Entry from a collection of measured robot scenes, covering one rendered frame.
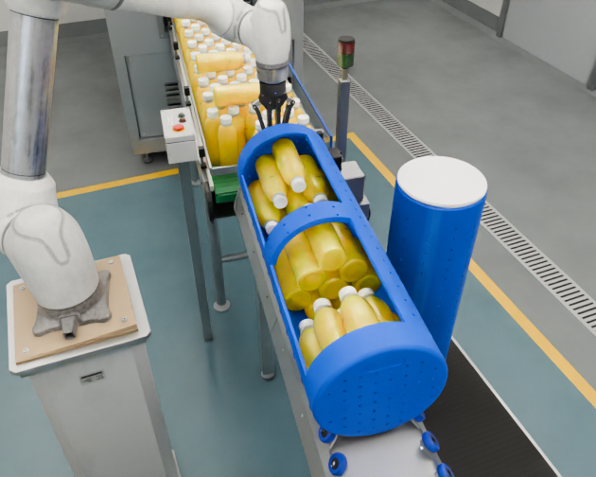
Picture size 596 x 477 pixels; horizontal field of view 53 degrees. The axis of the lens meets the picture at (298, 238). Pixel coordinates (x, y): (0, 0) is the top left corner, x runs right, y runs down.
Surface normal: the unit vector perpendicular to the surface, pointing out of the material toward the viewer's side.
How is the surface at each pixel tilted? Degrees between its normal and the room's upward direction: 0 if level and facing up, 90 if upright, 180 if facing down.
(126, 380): 90
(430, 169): 0
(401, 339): 13
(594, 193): 0
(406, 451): 0
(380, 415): 90
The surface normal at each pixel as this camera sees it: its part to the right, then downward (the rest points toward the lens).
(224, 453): 0.00, -0.77
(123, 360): 0.37, 0.59
